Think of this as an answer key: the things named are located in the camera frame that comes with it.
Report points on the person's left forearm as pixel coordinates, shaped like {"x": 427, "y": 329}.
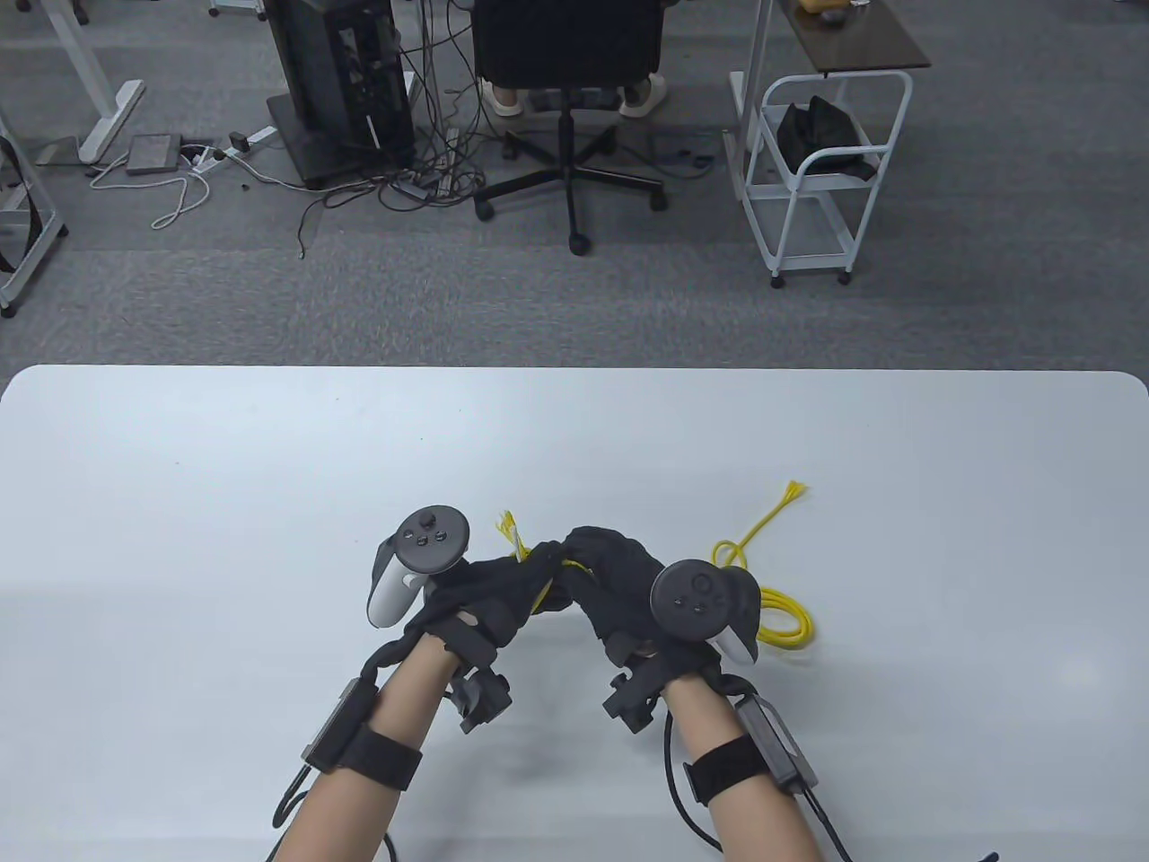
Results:
{"x": 377, "y": 718}

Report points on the person's left fingers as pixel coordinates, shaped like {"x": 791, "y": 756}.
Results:
{"x": 525, "y": 588}

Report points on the person's left hand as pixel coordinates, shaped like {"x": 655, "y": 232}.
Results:
{"x": 467, "y": 602}

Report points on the white and black right controller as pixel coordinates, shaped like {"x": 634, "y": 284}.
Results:
{"x": 700, "y": 602}

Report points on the grey flat box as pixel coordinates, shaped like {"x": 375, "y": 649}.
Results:
{"x": 153, "y": 153}

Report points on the brown side table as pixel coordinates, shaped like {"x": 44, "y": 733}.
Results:
{"x": 862, "y": 40}

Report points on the black office chair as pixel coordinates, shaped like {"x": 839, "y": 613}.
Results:
{"x": 567, "y": 54}

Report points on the black computer tower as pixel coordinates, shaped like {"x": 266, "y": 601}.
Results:
{"x": 337, "y": 81}

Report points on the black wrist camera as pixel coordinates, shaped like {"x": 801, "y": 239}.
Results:
{"x": 480, "y": 696}
{"x": 635, "y": 696}

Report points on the white rolling cart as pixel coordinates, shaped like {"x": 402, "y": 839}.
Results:
{"x": 808, "y": 193}

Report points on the person's right forearm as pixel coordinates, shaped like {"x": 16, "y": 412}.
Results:
{"x": 727, "y": 727}

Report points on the white and black left controller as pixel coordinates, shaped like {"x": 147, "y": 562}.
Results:
{"x": 422, "y": 548}

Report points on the white metal frame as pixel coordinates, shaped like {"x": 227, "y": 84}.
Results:
{"x": 22, "y": 233}

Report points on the person's right hand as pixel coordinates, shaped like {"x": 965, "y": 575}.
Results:
{"x": 619, "y": 584}

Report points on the white desk leg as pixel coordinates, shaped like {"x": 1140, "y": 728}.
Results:
{"x": 103, "y": 99}

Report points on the yellow object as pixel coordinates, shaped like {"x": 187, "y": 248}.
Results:
{"x": 821, "y": 7}

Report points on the white and black controller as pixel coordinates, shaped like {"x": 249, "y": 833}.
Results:
{"x": 422, "y": 548}
{"x": 700, "y": 602}

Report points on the black bag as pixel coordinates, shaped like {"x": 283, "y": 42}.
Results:
{"x": 821, "y": 135}

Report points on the white power strip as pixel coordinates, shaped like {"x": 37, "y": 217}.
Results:
{"x": 242, "y": 144}

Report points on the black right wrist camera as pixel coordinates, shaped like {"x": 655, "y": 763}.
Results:
{"x": 635, "y": 696}

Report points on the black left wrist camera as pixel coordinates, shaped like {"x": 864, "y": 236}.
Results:
{"x": 480, "y": 696}

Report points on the person's right fingers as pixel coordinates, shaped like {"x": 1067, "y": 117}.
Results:
{"x": 597, "y": 561}

